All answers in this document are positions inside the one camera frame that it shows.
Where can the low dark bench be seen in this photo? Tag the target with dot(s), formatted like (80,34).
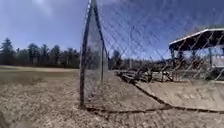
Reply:
(143,75)

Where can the row of evergreen trees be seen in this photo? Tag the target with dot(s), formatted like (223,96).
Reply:
(40,56)

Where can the dry brown grass field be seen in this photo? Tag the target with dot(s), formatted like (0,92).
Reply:
(40,96)

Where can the shelter with white-edged roof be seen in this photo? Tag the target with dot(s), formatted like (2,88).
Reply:
(200,40)

